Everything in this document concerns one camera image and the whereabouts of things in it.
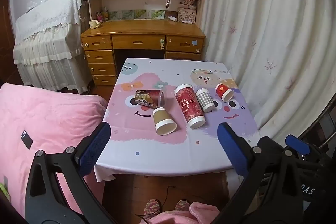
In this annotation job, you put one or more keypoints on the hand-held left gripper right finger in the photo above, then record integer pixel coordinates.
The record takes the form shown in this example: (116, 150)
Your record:
(233, 150)

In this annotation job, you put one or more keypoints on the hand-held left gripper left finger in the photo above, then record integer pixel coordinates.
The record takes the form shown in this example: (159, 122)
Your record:
(95, 150)

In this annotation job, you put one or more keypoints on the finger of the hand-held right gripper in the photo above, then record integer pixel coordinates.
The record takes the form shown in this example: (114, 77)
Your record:
(298, 144)

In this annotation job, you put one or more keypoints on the grey checked paper cup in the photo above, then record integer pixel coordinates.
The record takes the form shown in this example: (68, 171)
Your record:
(205, 99)

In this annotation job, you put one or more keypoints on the small red paper cup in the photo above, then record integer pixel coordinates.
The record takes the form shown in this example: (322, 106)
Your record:
(224, 91)

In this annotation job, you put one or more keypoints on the tall red patterned cup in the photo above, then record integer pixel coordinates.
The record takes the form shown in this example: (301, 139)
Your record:
(188, 106)

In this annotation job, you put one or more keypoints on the brown paper cup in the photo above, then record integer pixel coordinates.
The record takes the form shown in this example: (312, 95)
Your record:
(163, 121)

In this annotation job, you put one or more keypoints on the dark wooden chair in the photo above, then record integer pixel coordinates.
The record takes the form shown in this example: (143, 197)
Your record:
(321, 121)

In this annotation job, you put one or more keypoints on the cartoon printed tablecloth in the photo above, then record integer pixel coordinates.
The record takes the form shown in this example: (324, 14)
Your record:
(147, 145)

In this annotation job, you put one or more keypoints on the small black tag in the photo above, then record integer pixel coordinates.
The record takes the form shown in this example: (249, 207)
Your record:
(26, 139)

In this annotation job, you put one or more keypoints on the patterned slipper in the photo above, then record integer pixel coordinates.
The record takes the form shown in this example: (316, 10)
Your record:
(182, 205)
(152, 207)

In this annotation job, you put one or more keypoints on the white floral curtain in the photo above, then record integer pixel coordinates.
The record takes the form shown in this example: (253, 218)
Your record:
(267, 29)

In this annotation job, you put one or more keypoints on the lace covered piano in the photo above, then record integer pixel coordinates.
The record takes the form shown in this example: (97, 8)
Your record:
(50, 37)

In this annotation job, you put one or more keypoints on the cream mug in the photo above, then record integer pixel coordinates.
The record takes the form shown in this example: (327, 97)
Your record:
(93, 23)

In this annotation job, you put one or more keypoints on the wooden desk with drawers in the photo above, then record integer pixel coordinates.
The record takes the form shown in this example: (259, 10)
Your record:
(141, 29)

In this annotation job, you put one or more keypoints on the pen holder with pens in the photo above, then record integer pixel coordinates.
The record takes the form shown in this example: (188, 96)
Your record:
(101, 16)

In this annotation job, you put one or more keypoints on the printed cardboard box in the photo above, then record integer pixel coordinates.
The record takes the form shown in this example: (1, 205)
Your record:
(187, 15)

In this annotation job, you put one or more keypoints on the brown wooden door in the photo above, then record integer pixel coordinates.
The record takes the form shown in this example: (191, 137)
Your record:
(5, 37)

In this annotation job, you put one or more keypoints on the white small bottle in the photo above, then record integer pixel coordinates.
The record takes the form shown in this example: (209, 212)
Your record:
(172, 18)

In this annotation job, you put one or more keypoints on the hanging keys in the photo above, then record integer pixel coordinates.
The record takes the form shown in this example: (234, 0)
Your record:
(167, 2)

